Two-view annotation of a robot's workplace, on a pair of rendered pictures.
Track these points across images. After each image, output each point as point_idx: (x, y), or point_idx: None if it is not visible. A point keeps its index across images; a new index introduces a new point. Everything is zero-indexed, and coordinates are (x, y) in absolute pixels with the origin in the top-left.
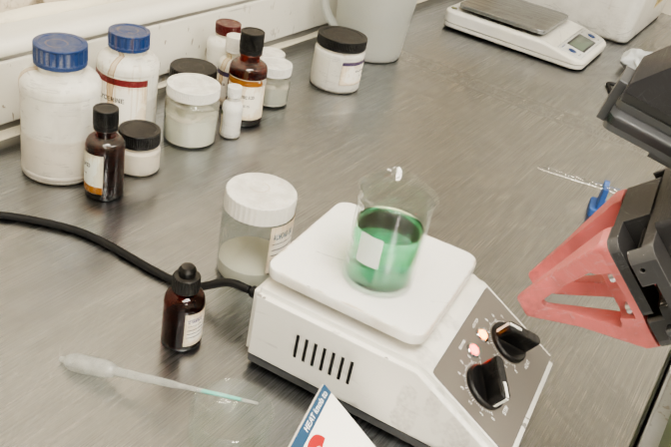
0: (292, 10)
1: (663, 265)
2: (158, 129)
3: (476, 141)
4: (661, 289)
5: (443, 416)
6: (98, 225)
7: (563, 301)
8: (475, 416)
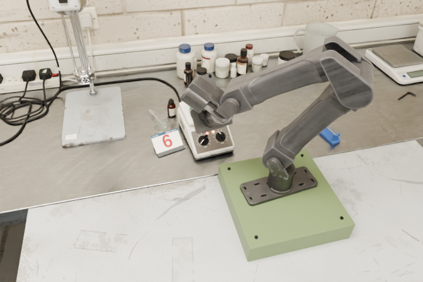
0: (287, 42)
1: (192, 114)
2: (205, 70)
3: (309, 97)
4: (192, 118)
5: (190, 141)
6: (180, 89)
7: (267, 141)
8: (195, 143)
